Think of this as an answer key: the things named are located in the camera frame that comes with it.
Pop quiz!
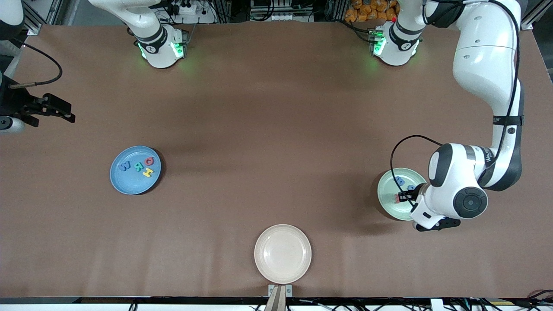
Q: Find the grey metal camera mount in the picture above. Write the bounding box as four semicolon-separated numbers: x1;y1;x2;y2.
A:
268;284;292;311

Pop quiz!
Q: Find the orange packets bag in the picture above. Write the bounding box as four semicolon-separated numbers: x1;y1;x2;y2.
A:
344;0;399;23

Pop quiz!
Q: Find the green plate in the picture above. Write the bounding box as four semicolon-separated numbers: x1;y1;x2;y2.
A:
377;168;428;221

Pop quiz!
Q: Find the white power strip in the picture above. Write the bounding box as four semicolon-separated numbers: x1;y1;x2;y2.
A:
171;0;203;16

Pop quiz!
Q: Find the aluminium frame post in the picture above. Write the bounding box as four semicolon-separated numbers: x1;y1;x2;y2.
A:
518;0;553;31
17;0;48;36

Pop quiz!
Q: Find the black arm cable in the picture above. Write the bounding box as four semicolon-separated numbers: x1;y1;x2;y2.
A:
390;0;521;208
9;38;64;89

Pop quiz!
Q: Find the beige plate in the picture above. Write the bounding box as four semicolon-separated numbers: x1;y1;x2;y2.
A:
254;224;312;285

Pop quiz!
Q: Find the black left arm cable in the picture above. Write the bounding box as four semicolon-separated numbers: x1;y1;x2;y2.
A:
390;0;521;208

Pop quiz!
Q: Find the blue plate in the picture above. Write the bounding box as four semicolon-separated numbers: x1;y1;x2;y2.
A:
110;146;162;195

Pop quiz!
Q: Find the black electronics rack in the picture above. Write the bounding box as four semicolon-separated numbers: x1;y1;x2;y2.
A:
250;0;318;23

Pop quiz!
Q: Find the brown table cover sheet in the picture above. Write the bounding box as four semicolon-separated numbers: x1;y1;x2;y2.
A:
0;21;553;299

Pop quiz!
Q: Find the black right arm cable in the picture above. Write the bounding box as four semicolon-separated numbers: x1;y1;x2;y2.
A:
9;38;64;89

